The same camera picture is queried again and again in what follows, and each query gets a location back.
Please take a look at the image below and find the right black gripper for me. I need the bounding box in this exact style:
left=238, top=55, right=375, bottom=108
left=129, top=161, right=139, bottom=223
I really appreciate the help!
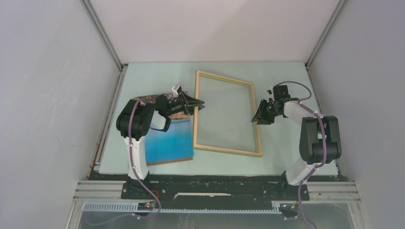
left=251, top=99, right=280, bottom=125

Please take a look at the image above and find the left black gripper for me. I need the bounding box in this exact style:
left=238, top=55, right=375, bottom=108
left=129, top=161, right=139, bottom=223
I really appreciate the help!
left=165, top=91, right=204, bottom=117

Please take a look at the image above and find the wooden picture frame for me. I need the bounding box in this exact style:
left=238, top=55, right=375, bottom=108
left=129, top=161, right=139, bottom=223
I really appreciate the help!
left=192, top=70, right=263, bottom=157

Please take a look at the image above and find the landscape photo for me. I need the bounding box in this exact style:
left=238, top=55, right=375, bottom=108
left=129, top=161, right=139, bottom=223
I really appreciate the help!
left=133, top=95, right=194, bottom=166

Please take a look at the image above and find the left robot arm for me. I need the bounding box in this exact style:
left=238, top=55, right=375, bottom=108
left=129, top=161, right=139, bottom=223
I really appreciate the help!
left=116, top=92, right=205, bottom=199

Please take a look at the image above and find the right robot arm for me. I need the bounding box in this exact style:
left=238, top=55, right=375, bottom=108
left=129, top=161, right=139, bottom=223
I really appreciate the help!
left=251, top=82, right=342, bottom=199

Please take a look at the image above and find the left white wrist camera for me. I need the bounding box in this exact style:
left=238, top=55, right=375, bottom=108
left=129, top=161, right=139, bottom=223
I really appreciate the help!
left=171, top=84, right=182, bottom=97

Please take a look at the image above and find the left aluminium corner post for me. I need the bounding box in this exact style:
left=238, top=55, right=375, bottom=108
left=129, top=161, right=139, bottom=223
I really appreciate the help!
left=80, top=0, right=124, bottom=71

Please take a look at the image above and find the aluminium corner post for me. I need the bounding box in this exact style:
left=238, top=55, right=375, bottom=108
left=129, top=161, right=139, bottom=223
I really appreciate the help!
left=305, top=0, right=349, bottom=70
left=80, top=0, right=124, bottom=71

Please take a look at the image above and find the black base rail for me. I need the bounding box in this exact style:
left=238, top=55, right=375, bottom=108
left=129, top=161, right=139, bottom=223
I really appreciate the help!
left=121, top=175, right=309, bottom=209

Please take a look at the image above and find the white cable duct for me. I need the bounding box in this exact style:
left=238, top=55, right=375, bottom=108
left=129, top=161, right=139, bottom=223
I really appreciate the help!
left=82, top=201, right=298, bottom=214

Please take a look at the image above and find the right aluminium corner post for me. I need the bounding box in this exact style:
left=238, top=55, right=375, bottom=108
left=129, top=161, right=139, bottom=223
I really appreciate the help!
left=305, top=0, right=349, bottom=70

